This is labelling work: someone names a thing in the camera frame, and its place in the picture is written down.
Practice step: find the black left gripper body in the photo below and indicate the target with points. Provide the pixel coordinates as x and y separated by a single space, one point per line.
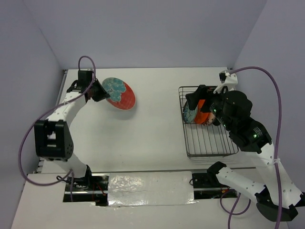
95 89

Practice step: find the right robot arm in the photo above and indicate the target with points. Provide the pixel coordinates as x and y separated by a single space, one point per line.
277 193

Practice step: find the teal and red plate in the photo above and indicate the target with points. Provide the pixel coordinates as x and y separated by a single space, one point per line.
121 94

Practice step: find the metal wire dish rack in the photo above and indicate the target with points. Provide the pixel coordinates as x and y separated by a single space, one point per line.
207 141

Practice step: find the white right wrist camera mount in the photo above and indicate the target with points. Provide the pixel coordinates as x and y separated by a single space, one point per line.
228 80

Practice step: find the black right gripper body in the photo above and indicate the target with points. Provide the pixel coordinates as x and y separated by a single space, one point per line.
217 100

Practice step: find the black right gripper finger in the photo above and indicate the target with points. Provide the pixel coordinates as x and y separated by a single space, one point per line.
194 97
203 108

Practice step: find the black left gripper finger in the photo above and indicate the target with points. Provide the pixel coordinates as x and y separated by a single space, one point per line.
99 88
99 96

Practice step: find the silver foil tape strip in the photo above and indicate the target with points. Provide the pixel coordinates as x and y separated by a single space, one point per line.
150 189

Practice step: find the blue floral white plate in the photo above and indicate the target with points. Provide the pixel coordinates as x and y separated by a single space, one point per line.
209 120

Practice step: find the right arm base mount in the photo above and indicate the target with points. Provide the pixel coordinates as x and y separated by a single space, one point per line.
206 186

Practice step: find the small blue patterned plate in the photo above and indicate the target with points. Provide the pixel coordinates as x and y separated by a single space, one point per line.
188 114

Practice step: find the dark teal glazed plate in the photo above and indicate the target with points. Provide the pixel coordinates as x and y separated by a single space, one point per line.
217 122

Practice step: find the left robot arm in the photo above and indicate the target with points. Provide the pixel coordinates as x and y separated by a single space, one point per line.
53 140

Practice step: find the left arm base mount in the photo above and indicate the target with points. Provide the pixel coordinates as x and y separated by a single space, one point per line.
96 192

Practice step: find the orange plate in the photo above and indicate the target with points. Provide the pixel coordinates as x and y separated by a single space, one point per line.
199 121

